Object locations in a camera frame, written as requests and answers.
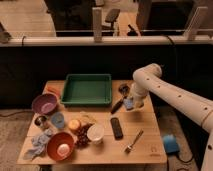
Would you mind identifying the bunch of dark grapes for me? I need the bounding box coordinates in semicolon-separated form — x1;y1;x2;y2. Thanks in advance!
75;124;91;148

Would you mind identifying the black office chair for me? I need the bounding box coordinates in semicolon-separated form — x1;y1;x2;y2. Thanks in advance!
102;9;120;31

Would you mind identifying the black remote control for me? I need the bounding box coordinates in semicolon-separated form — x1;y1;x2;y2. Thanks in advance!
110;117;123;140

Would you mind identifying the green plastic tray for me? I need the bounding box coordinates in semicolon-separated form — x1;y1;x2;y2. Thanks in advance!
61;74;112;106

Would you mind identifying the orange carrot toy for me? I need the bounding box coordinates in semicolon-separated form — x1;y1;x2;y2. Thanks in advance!
47;87;61;98

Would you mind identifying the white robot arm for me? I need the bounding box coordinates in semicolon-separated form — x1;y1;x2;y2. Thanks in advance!
130;63;213;171

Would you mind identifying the white cup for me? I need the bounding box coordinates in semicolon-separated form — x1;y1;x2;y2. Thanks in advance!
87;124;104;144

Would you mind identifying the blue box on floor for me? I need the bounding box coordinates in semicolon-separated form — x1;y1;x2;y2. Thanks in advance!
163;135;180;154

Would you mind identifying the small metal can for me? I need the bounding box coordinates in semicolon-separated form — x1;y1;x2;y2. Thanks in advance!
34;116;49;130

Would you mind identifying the yellow banana peel item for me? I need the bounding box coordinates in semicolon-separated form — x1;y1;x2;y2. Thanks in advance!
81;113;96;124

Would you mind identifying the blue crumpled cloth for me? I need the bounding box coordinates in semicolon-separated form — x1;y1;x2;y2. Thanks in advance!
23;129;53;160

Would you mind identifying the blue plastic cup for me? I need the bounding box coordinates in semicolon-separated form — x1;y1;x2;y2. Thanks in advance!
50;112;65;129

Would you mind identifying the orange bowl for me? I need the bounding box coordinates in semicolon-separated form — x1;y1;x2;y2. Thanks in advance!
46;132;74;161

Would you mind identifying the blue sponge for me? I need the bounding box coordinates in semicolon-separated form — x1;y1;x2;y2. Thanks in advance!
123;98;133;110

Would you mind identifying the white object in bowl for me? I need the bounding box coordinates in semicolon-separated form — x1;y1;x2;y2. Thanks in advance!
57;144;70;156

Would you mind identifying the purple bowl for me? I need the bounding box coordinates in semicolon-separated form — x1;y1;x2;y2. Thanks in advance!
31;93;57;115

